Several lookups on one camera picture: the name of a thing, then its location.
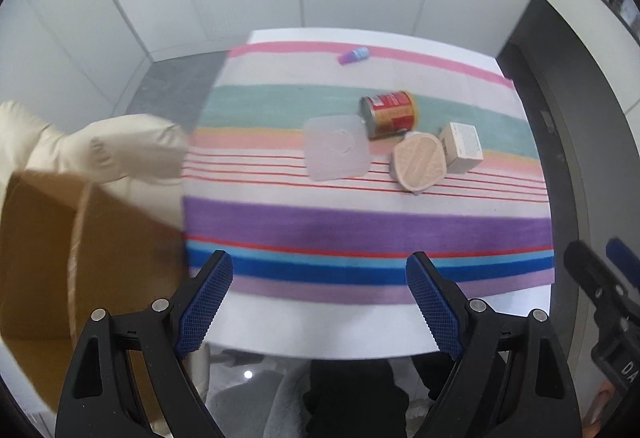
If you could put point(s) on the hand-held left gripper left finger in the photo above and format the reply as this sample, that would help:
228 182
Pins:
207 303

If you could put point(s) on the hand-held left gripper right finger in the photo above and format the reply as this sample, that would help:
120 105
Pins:
432 303

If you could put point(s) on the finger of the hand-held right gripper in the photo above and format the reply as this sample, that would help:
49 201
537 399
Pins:
624 263
592 275

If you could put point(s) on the small white carton box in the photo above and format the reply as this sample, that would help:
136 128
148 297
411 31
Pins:
462 145

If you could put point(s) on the brown cardboard box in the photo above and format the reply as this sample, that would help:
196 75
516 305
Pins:
45 268

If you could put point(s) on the translucent square plastic lid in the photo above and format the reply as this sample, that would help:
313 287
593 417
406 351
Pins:
337 149

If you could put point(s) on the red and gold can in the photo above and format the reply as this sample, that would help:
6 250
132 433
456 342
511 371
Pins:
392 114

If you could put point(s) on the striped colourful table cloth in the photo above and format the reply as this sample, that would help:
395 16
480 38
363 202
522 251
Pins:
360 223

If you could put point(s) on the cream padded chair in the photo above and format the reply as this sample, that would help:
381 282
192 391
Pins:
125 143

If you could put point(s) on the small purple bottle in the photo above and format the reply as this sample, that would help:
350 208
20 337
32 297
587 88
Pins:
355 54

